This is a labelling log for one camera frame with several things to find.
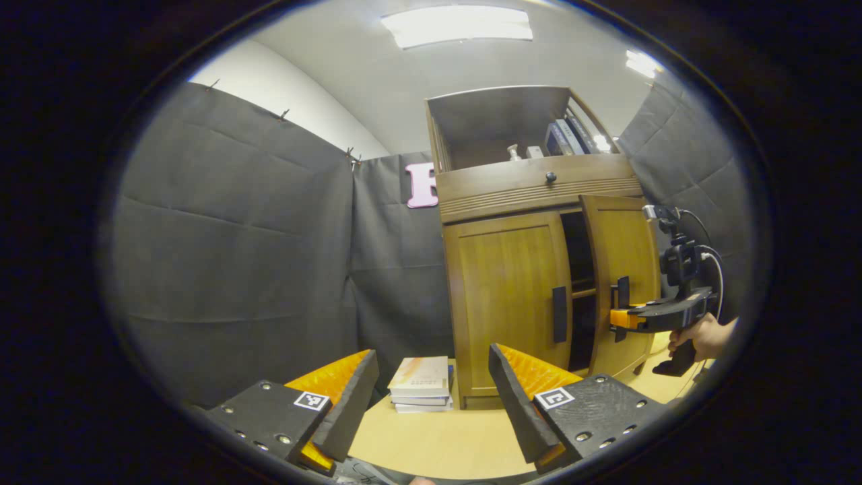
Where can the wooden drawer with black knob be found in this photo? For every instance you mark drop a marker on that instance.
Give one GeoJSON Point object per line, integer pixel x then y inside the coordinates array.
{"type": "Point", "coordinates": [491, 192]}

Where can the dark blue shelf book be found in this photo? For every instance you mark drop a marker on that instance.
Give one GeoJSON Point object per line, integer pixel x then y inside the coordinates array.
{"type": "Point", "coordinates": [553, 140]}

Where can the wooden double-door shoe cabinet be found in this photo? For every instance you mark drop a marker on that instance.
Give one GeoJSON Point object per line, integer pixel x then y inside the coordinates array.
{"type": "Point", "coordinates": [498, 128]}

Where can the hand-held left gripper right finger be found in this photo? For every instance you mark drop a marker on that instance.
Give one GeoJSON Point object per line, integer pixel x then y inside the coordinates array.
{"type": "Point", "coordinates": [515, 404]}

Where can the wooden cabinet door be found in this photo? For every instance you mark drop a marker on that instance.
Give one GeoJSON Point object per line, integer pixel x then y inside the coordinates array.
{"type": "Point", "coordinates": [505, 296]}
{"type": "Point", "coordinates": [626, 249]}

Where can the white orange cover book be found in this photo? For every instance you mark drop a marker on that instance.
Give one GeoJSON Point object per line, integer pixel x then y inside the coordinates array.
{"type": "Point", "coordinates": [421, 375]}

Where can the black backdrop cloth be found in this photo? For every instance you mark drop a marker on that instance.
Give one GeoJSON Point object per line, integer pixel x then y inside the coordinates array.
{"type": "Point", "coordinates": [236, 269]}

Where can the wooden inner shelf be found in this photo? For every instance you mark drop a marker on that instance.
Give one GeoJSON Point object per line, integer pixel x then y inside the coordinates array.
{"type": "Point", "coordinates": [584, 292]}

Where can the small ceiling light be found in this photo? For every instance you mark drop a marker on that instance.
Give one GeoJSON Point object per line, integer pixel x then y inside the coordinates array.
{"type": "Point", "coordinates": [643, 64]}

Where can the small white box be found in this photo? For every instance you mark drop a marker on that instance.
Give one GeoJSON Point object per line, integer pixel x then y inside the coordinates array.
{"type": "Point", "coordinates": [535, 153]}

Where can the dark grey shelf book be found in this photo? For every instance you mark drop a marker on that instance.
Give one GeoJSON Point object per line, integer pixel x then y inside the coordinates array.
{"type": "Point", "coordinates": [582, 133]}

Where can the grey blue shelf book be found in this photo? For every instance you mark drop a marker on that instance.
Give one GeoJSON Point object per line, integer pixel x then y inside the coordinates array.
{"type": "Point", "coordinates": [569, 137]}

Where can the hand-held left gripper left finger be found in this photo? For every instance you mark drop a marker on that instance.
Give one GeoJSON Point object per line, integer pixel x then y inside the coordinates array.
{"type": "Point", "coordinates": [350, 411]}

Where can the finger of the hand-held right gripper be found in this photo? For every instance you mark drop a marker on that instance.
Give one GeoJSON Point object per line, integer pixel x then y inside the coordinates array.
{"type": "Point", "coordinates": [626, 319]}

